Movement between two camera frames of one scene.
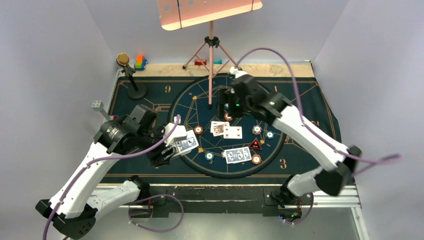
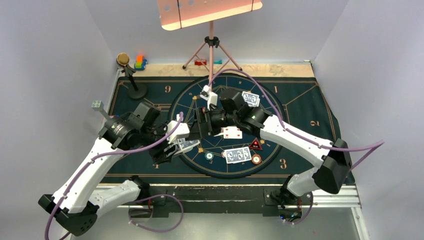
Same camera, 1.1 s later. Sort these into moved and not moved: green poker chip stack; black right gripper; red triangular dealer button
Moved: black right gripper
Not moved: green poker chip stack; red triangular dealer button
